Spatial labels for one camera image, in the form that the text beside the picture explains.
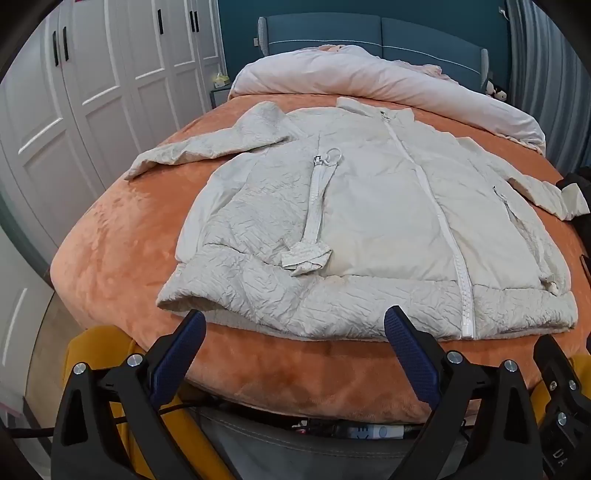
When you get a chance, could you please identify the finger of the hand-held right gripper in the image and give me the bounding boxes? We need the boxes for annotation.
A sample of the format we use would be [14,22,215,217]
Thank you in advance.
[533,334,591,480]

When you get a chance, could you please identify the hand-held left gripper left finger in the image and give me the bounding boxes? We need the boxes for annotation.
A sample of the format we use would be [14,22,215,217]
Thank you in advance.
[51,310,207,480]

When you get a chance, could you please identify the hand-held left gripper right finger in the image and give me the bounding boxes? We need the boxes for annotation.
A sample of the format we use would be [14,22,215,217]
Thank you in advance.
[384,305,546,480]

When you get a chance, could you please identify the cream zip jacket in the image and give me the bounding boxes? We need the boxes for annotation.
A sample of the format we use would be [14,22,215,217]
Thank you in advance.
[124,97,589,342]

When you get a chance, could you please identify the white device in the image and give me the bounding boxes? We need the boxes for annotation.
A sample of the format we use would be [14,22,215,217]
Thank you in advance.
[339,424,407,440]

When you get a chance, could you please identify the orange plush blanket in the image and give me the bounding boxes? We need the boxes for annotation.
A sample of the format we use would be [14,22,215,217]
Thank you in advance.
[50,92,591,425]

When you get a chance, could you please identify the dark object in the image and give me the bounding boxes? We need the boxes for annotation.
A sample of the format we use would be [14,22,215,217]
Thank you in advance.
[555,167,591,195]

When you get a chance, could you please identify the white wardrobe doors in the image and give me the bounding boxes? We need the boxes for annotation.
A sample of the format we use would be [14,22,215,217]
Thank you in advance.
[0,0,227,264]

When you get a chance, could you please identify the pink duvet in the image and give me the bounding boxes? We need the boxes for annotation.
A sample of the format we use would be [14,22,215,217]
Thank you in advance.
[228,44,546,155]

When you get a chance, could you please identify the grey-blue curtain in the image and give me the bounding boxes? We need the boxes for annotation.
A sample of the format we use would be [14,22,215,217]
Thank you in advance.
[505,0,591,169]

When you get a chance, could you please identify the blue padded headboard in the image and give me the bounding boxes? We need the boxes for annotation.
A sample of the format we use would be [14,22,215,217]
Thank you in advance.
[257,14,490,86]

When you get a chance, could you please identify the black cable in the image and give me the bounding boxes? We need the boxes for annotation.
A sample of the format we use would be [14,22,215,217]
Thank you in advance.
[7,401,222,439]

